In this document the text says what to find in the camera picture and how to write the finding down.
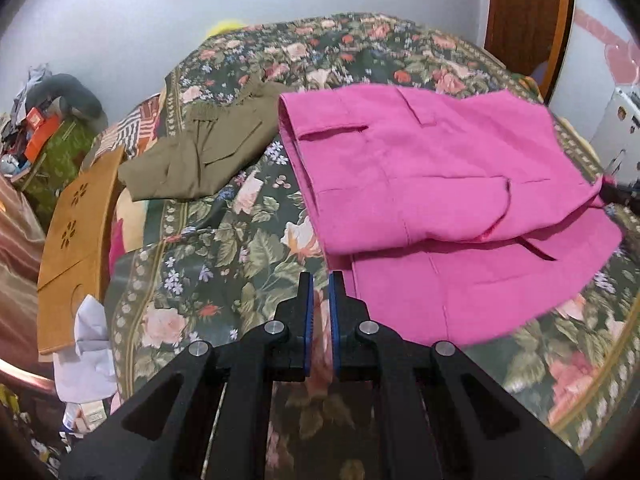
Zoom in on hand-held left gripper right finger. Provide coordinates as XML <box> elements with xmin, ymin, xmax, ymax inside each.
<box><xmin>328</xmin><ymin>271</ymin><xmax>587</xmax><ymax>480</ymax></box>

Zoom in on olive green pants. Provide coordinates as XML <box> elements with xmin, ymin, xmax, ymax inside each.
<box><xmin>118</xmin><ymin>74</ymin><xmax>301</xmax><ymax>203</ymax></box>

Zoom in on striped patchwork cloth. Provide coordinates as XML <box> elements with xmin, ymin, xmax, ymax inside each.
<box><xmin>92</xmin><ymin>94</ymin><xmax>168</xmax><ymax>161</ymax></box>

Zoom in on green patterned cloth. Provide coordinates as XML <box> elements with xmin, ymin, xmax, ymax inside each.
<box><xmin>20</xmin><ymin>119</ymin><xmax>98</xmax><ymax>233</ymax></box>

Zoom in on floral bed blanket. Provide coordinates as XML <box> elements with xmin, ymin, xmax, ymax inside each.
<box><xmin>102</xmin><ymin>11</ymin><xmax>640</xmax><ymax>480</ymax></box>

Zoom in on pink pants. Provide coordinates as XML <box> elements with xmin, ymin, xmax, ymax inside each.
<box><xmin>277</xmin><ymin>84</ymin><xmax>623</xmax><ymax>347</ymax></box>

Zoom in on white crumpled paper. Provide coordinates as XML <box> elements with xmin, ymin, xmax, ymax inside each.
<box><xmin>52</xmin><ymin>294</ymin><xmax>119</xmax><ymax>405</ymax></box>

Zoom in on grey neck pillow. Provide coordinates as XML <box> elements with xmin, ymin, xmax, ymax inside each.
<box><xmin>26</xmin><ymin>73</ymin><xmax>104</xmax><ymax>121</ymax></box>

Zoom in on orange box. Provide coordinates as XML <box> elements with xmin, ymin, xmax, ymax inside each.
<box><xmin>24</xmin><ymin>107</ymin><xmax>62</xmax><ymax>164</ymax></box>

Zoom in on wooden board with flower cutouts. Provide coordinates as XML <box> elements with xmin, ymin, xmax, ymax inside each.
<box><xmin>37</xmin><ymin>148</ymin><xmax>126</xmax><ymax>356</ymax></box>

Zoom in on yellow object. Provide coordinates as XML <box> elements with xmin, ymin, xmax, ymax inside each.
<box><xmin>205</xmin><ymin>18</ymin><xmax>247</xmax><ymax>39</ymax></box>

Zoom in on white appliance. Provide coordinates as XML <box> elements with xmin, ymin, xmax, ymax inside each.
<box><xmin>590</xmin><ymin>87</ymin><xmax>640</xmax><ymax>186</ymax></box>

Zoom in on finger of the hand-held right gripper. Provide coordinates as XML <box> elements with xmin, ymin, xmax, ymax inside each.
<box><xmin>600</xmin><ymin>174</ymin><xmax>640</xmax><ymax>207</ymax></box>

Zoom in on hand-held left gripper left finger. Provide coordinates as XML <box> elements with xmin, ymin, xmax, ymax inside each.
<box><xmin>59</xmin><ymin>272</ymin><xmax>315</xmax><ymax>480</ymax></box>

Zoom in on wooden door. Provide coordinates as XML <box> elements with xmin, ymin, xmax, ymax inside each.
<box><xmin>484</xmin><ymin>0</ymin><xmax>577</xmax><ymax>106</ymax></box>

